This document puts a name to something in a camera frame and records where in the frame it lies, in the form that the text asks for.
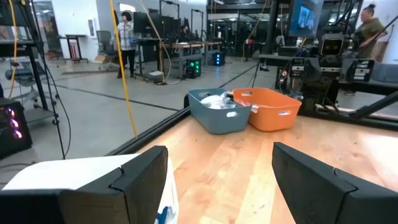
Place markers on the dark blue disposable razor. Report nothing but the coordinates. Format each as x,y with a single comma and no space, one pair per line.
161,216

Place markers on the orange plastic bin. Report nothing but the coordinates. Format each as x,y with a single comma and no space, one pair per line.
270,119

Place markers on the blue wall screen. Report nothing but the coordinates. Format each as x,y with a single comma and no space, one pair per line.
306,18

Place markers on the black side table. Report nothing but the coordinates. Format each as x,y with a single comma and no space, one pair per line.
73,46

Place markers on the white cotton pack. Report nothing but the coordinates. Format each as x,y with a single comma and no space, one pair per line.
228,102
211,102

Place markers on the teal plastic bin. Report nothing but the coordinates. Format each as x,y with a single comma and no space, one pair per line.
217,123

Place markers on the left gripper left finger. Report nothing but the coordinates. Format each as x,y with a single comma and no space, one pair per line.
93,205

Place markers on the black computer tower purple lights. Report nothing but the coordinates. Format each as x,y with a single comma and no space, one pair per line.
15,140

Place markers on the grey office chair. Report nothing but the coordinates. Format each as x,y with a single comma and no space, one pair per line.
104,40
25,76

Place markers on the long work desk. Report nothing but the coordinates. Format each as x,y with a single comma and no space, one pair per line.
186,46

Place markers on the computer tower blue lights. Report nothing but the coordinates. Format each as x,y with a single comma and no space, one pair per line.
219,59

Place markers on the computer tower green lights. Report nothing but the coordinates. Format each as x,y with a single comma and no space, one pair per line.
192,70

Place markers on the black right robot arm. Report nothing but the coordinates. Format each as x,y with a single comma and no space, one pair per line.
314,81

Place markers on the person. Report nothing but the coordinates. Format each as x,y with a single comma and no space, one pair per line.
126,40
370,34

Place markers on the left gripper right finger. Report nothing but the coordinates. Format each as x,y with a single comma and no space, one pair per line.
326,199

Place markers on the white plastic bin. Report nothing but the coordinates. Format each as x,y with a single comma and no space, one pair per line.
62,174

